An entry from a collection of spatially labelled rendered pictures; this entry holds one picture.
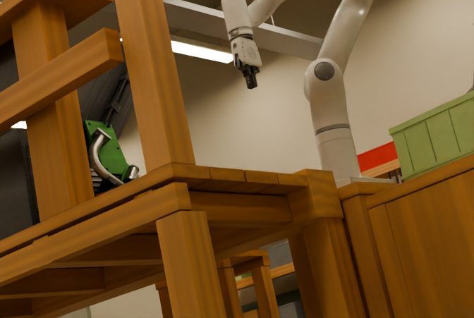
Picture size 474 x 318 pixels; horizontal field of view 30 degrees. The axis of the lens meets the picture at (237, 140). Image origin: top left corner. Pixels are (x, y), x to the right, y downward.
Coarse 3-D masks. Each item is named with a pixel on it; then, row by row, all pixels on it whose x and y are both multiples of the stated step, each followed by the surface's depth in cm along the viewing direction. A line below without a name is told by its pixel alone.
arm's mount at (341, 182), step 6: (342, 180) 272; (348, 180) 270; (354, 180) 272; (360, 180) 274; (366, 180) 276; (372, 180) 279; (378, 180) 281; (384, 180) 283; (390, 180) 286; (336, 186) 274; (342, 186) 272
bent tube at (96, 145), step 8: (96, 136) 285; (104, 136) 286; (96, 144) 281; (104, 144) 288; (88, 152) 279; (96, 152) 279; (96, 160) 276; (96, 168) 276; (104, 176) 276; (112, 176) 277; (120, 184) 277
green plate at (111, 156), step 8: (88, 128) 288; (96, 128) 291; (104, 128) 294; (112, 128) 297; (88, 136) 288; (112, 136) 295; (112, 144) 292; (104, 152) 287; (112, 152) 290; (120, 152) 293; (104, 160) 285; (112, 160) 287; (120, 160) 290; (104, 168) 282; (112, 168) 285; (120, 168) 288
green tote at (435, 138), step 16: (464, 96) 239; (432, 112) 246; (448, 112) 242; (464, 112) 239; (400, 128) 254; (416, 128) 250; (432, 128) 246; (448, 128) 243; (464, 128) 239; (400, 144) 254; (416, 144) 250; (432, 144) 246; (448, 144) 243; (464, 144) 239; (400, 160) 254; (416, 160) 250; (432, 160) 246; (448, 160) 242; (416, 176) 250
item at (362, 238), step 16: (352, 208) 264; (352, 224) 264; (368, 224) 261; (288, 240) 281; (304, 240) 277; (352, 240) 264; (368, 240) 260; (304, 256) 276; (352, 256) 293; (368, 256) 259; (304, 272) 276; (368, 272) 259; (304, 288) 276; (368, 288) 259; (384, 288) 256; (304, 304) 275; (368, 304) 258; (384, 304) 254
